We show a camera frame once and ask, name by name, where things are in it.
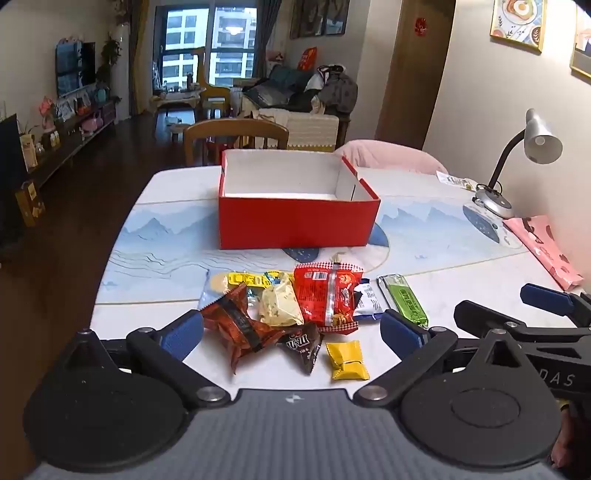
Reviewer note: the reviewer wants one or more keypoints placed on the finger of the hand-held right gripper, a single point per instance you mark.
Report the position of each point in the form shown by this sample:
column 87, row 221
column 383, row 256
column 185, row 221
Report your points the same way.
column 531, row 333
column 547, row 299

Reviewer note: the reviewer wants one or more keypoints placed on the light blue snack packet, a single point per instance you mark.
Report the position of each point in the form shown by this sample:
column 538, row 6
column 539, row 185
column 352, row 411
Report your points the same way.
column 214, row 288

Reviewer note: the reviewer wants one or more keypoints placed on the television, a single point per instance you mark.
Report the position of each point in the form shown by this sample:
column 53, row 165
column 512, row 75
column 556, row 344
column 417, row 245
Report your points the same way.
column 74, row 69

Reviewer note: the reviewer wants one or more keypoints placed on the large window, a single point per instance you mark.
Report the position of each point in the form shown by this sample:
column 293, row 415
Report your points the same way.
column 207, row 46

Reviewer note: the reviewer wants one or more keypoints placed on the cream snack packet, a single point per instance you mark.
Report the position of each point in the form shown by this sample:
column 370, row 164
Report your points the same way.
column 279, row 304

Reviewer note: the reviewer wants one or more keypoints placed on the wooden coffee table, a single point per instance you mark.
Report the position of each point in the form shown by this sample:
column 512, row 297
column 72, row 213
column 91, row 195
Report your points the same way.
column 178, row 99

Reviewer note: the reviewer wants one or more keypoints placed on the yellow gift box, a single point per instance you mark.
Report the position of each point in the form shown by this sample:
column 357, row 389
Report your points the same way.
column 30, row 205

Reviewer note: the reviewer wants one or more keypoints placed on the dark low TV cabinet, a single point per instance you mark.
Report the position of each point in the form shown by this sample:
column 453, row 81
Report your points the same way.
column 69, row 138

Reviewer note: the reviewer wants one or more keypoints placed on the wooden door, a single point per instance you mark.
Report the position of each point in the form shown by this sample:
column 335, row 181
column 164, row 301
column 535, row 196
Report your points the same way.
column 406, row 83

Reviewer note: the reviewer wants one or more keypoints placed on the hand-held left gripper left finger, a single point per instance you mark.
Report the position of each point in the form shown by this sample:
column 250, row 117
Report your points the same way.
column 181, row 336

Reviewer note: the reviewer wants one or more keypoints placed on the white paper bag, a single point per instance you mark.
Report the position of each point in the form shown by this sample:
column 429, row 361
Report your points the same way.
column 28, row 152

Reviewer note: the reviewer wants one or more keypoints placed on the pink jacket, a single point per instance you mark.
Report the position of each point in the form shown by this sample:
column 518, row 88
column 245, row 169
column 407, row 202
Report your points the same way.
column 388, row 154

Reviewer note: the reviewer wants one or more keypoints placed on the wooden dining chair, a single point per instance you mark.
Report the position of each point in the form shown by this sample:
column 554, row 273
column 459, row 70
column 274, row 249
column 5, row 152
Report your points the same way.
column 235, row 131

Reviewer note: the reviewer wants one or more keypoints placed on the dark jacket pile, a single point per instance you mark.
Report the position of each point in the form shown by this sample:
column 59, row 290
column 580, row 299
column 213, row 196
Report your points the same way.
column 339, row 90

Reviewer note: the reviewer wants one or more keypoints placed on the dark orange foil snack packet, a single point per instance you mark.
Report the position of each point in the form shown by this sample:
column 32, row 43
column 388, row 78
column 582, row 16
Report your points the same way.
column 231, row 323

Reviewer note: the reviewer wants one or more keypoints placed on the pink printed bag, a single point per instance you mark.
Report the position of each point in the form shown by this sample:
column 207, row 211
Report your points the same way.
column 545, row 249

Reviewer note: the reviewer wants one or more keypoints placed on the yellow cartoon tube snack packet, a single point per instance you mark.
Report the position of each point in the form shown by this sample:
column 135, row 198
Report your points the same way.
column 244, row 279

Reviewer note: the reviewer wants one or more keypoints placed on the pink flowers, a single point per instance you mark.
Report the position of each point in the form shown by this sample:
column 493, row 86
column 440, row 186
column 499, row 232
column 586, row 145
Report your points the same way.
column 47, row 108

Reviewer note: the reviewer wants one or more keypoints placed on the red door ornament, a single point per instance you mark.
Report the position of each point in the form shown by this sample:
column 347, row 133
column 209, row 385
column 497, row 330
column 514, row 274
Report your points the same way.
column 420, row 25

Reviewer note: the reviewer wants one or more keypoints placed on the sofa with cream cover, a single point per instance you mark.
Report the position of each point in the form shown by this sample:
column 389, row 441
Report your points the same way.
column 309, row 129

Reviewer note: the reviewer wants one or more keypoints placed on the gold framed picture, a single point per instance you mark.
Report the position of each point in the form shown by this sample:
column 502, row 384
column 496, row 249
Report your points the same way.
column 582, row 50

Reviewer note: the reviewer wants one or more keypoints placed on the red cardboard box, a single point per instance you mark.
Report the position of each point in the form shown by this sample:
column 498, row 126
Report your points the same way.
column 295, row 221

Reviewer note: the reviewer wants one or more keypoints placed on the brown chocolate candy packet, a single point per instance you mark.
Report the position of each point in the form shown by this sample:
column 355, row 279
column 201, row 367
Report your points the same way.
column 300, row 346

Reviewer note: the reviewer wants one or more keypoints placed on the red snack bag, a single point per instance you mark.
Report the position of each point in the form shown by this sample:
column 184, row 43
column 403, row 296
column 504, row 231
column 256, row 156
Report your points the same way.
column 323, row 295

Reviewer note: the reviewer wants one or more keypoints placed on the tall potted plant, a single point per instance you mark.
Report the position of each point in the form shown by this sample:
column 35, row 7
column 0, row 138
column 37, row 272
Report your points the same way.
column 108, row 60

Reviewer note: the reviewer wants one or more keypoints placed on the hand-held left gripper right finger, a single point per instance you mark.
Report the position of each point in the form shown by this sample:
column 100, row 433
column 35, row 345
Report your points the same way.
column 400, row 336

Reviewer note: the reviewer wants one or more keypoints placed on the black tall cabinet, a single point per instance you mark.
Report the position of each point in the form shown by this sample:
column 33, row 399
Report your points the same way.
column 9, row 184

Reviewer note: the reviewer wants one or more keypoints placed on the green snack packet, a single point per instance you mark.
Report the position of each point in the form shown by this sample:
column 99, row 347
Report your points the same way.
column 404, row 300

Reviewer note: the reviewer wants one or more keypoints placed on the grey desk lamp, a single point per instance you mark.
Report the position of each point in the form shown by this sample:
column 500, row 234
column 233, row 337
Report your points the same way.
column 540, row 138

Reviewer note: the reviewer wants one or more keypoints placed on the framed food painting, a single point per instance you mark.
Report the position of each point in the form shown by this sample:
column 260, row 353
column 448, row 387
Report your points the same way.
column 517, row 23

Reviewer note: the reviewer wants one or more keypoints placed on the dark framed wall paintings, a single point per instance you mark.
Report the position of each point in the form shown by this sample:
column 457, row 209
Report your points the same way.
column 318, row 16

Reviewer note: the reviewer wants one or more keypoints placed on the white paper slip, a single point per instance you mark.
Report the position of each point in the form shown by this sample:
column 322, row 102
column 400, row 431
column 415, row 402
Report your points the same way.
column 455, row 180

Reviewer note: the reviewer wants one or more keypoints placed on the small yellow snack packet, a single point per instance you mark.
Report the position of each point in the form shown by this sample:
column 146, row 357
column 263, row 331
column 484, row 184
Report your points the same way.
column 347, row 360

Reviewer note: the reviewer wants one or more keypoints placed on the white and blue snack packet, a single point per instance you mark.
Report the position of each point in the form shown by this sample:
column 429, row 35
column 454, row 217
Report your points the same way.
column 369, row 300

